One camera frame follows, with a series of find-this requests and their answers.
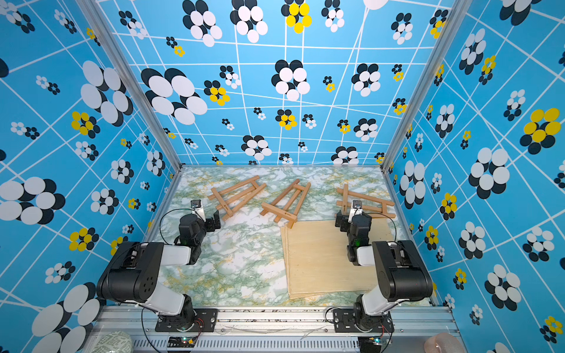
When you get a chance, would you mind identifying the wooden easel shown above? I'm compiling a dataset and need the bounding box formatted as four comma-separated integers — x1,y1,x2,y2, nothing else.
336,184,397,219
207,176,266,221
260,179,311,228

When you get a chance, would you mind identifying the plywood board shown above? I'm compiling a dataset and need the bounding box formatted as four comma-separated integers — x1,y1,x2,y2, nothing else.
280,221,378,299

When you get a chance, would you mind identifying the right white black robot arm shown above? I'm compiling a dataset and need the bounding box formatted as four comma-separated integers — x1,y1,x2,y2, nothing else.
334,210,433,332

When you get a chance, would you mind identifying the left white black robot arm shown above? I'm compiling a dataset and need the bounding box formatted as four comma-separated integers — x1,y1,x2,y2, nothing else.
97,211,221,332

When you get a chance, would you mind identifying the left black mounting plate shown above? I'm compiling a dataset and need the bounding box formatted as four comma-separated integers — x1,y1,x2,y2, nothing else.
154,309,218,333

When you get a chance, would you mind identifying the black mounting plate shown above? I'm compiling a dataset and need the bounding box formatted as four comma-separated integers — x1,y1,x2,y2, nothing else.
329,308,394,335
154,309,218,333

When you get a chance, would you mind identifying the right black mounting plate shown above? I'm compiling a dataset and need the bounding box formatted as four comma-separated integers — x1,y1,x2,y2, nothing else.
329,308,394,335

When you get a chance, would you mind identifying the green patterned round object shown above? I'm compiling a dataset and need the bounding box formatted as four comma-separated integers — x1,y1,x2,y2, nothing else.
91,331,134,353

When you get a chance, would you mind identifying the pink round object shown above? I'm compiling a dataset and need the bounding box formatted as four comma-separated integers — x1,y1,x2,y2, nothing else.
424,332,466,353

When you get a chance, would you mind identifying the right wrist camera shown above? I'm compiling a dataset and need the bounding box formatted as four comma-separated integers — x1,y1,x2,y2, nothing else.
348,199,363,223

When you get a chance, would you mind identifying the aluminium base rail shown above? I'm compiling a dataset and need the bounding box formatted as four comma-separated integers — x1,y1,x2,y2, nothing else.
83,307,468,352

